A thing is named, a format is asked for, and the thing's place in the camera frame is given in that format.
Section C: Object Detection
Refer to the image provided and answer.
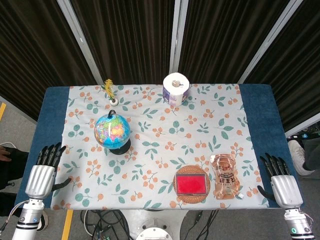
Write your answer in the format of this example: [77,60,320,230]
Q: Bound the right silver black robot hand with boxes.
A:
[256,153,304,209]

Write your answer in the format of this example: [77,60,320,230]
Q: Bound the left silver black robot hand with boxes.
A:
[24,142,73,200]

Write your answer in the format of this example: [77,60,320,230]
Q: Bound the small blue desk globe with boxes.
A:
[93,109,132,156]

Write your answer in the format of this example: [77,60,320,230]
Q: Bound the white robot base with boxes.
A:
[118,209,191,240]

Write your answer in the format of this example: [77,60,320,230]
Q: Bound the person in dark clothes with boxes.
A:
[0,145,30,191]

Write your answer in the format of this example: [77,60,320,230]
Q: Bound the white sneaker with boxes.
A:
[287,139,316,176]

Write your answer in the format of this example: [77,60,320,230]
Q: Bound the blue table cover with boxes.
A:
[14,83,300,209]

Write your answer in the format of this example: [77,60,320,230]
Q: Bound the orange snack pouch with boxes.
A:
[209,153,244,201]

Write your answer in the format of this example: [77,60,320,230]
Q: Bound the round woven rattan coaster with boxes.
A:
[172,164,212,206]

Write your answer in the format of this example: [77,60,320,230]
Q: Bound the red rectangular box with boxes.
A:
[174,172,208,196]

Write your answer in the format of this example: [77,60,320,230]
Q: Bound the yellow flower in small vase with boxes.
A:
[103,79,119,106]

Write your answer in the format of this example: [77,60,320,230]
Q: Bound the floral print tablecloth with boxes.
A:
[50,83,270,211]

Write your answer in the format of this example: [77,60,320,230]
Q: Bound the white toilet paper roll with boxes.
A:
[162,72,190,106]

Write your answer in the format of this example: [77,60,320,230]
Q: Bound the dark pleated curtain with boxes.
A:
[0,0,320,132]

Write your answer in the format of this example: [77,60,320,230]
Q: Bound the black floor cables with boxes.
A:
[79,209,221,240]

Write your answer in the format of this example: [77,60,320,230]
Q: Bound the silver aluminium frame post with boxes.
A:
[237,0,298,85]
[56,0,104,86]
[167,0,189,75]

